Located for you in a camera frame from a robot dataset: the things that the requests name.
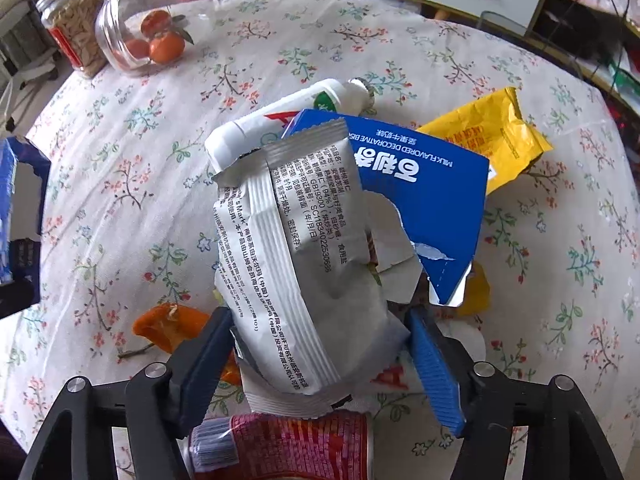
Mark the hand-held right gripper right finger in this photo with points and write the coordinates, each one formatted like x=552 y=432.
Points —
x=435 y=375

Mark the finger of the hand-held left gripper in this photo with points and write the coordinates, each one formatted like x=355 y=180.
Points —
x=17 y=300

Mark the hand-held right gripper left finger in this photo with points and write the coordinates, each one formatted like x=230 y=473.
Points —
x=200 y=377

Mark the torn dark blue carton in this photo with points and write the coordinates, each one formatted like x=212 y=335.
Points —
x=15 y=200

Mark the silver snack wrapper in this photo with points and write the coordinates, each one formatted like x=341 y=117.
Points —
x=300 y=285

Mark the blue biscuit box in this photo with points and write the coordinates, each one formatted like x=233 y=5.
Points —
x=425 y=180

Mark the yellow snack bag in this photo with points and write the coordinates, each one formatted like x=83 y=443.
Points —
x=490 y=135

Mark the white paper lid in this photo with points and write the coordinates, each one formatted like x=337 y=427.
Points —
x=462 y=335

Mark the orange tangerine peel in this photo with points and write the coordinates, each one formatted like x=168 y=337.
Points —
x=170 y=327

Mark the small yellow wrapper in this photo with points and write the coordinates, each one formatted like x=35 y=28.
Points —
x=475 y=290

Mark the red snack packet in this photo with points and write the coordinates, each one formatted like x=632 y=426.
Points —
x=300 y=445

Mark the floral tablecloth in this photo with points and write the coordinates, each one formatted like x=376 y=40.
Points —
x=150 y=185

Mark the peanut jar with red label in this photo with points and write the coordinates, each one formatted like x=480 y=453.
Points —
x=75 y=30

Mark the tangerine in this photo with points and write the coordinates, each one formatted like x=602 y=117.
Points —
x=156 y=23
x=167 y=47
x=136 y=50

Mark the white plastic bottle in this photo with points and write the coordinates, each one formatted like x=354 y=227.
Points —
x=305 y=105

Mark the clear glass jar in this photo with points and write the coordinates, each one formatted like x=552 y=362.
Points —
x=125 y=15

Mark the pile of coloured clothes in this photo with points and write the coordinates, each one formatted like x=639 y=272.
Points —
x=620 y=80

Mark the white chair frame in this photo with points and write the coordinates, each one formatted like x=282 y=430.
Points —
x=20 y=20

